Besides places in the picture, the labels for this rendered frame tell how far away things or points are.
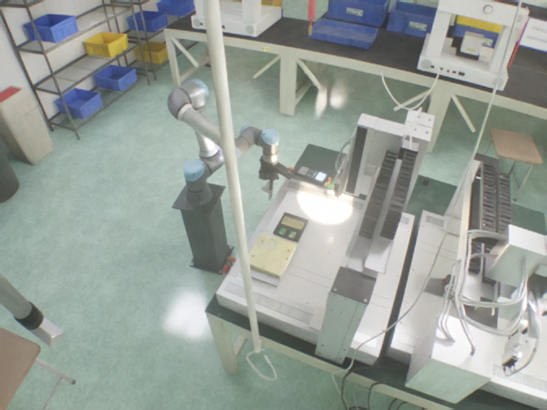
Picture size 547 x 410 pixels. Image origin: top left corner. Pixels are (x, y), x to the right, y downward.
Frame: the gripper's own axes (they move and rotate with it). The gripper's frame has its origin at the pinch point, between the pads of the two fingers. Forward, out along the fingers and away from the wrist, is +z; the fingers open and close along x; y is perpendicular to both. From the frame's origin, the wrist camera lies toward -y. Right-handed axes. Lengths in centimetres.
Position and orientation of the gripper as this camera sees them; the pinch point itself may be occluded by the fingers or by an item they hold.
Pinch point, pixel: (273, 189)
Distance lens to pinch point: 190.7
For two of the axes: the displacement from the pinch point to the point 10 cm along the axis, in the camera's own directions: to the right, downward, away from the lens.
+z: 0.0, 6.9, 7.3
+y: -9.6, -2.0, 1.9
